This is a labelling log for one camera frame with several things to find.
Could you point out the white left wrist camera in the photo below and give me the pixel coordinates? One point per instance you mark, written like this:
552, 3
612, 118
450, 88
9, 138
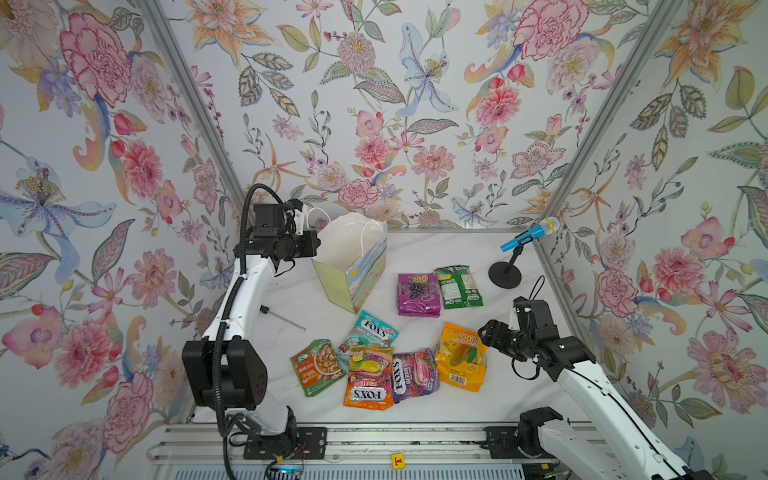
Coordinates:
300, 213

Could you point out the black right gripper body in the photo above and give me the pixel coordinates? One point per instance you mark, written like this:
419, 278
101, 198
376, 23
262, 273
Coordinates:
520, 346

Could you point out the landscape print paper bag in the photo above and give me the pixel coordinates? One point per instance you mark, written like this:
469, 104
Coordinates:
351, 257

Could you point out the purple Fox's candy packet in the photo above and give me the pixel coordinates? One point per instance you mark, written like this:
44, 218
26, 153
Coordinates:
415, 374

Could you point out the teal Fox's candy packet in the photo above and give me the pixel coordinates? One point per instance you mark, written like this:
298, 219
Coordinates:
367, 331

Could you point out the yellow mango snack packet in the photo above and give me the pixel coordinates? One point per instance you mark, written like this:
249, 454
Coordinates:
461, 358

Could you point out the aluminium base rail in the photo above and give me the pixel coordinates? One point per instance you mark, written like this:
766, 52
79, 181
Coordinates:
346, 443

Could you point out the orange Fox's fruits packet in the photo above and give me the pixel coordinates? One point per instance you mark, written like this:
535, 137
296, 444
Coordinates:
370, 378

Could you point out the green orange snack packet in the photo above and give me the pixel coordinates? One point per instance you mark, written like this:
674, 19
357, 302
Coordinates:
317, 367

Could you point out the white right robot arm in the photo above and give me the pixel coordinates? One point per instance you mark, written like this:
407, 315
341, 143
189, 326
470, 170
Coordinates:
635, 451

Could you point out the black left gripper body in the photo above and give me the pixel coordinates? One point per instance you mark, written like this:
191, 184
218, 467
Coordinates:
296, 246

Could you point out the purple grape snack packet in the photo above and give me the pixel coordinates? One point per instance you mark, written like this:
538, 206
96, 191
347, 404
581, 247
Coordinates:
418, 295

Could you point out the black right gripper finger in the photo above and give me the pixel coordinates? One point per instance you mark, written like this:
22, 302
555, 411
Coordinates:
496, 328
492, 337

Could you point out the yellow tag with letter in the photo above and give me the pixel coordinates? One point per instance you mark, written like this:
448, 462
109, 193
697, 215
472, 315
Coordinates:
398, 462

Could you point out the blue toy microphone on stand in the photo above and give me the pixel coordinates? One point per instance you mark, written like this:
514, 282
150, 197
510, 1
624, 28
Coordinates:
507, 275

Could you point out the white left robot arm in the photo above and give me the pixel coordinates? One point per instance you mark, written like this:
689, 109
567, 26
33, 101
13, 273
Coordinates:
223, 368

